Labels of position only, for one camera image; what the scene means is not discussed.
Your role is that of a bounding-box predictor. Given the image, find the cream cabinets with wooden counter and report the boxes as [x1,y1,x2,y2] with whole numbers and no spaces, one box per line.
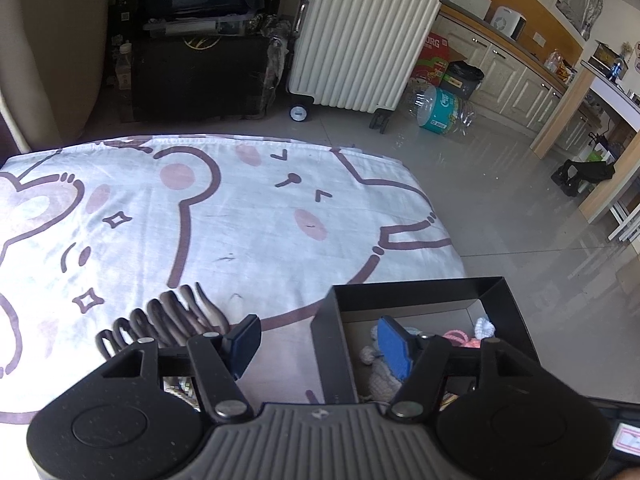
[432,2,591,151]

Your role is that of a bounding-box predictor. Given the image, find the white ribbed suitcase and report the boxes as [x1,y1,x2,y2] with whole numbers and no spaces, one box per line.
[287,0,445,133]

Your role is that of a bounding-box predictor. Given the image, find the plastic bottle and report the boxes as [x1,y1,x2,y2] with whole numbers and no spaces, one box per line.
[115,42,136,91]

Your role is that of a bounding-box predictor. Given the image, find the black bag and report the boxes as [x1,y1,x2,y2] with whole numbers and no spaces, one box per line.
[550,157,616,196]

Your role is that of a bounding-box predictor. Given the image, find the black cardboard box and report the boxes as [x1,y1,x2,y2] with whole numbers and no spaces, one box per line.
[310,276,538,406]

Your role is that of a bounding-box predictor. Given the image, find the bear printed blanket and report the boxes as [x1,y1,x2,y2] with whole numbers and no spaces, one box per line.
[0,132,468,426]

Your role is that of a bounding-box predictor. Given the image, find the white table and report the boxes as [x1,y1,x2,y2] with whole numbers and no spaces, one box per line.
[580,57,640,246]

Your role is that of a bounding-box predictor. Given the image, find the black waste bin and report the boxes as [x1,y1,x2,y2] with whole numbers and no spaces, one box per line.
[440,60,485,101]

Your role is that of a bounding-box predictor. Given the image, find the brown and beige curtain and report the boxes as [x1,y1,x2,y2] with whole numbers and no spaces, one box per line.
[0,0,111,156]

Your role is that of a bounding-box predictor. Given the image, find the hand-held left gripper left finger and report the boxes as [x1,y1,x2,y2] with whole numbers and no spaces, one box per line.
[100,314,262,423]

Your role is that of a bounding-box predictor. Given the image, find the red cardboard box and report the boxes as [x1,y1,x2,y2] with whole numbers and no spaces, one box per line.
[410,31,451,86]

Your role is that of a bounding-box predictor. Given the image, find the clear water jug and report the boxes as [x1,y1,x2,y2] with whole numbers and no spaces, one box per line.
[400,82,476,138]

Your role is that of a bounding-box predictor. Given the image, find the black trunk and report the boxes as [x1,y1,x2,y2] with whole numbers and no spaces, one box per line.
[117,35,281,123]

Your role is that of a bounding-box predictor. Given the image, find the gold and grey tassel cord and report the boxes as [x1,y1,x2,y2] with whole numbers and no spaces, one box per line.
[162,376,198,406]

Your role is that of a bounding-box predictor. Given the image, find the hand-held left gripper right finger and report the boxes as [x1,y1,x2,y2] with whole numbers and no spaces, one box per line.
[376,316,541,418]

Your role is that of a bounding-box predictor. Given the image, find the white countertop appliance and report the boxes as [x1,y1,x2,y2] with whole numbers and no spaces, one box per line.
[490,5,528,40]

